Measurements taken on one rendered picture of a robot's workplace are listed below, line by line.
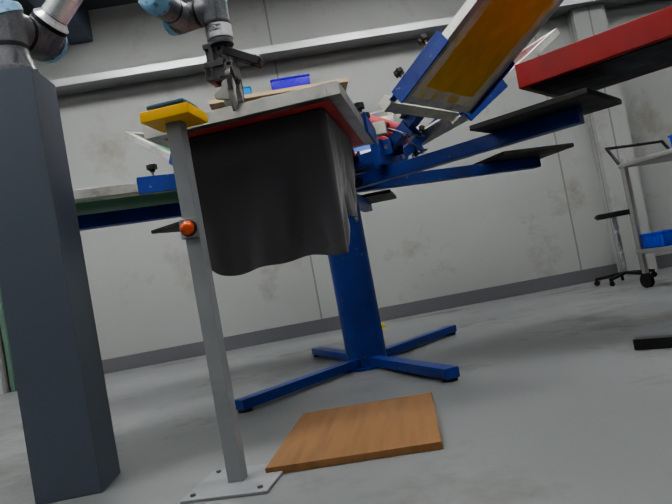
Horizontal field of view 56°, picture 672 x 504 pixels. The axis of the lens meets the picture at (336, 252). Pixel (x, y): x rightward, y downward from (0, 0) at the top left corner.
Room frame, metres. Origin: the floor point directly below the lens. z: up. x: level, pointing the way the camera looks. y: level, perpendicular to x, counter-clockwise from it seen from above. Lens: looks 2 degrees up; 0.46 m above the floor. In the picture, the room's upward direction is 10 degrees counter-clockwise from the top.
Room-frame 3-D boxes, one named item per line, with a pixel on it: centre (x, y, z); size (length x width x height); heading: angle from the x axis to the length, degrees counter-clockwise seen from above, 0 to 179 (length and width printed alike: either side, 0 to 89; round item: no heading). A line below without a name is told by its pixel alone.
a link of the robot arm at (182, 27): (1.79, 0.32, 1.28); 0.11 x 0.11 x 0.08; 73
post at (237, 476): (1.61, 0.34, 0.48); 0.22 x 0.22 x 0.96; 80
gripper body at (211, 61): (1.78, 0.22, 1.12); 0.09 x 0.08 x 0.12; 80
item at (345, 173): (2.06, -0.07, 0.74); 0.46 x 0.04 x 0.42; 170
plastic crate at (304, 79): (5.32, 0.12, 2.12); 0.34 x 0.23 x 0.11; 94
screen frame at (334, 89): (2.15, 0.13, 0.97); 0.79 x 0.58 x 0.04; 170
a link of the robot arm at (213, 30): (1.78, 0.21, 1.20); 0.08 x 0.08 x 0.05
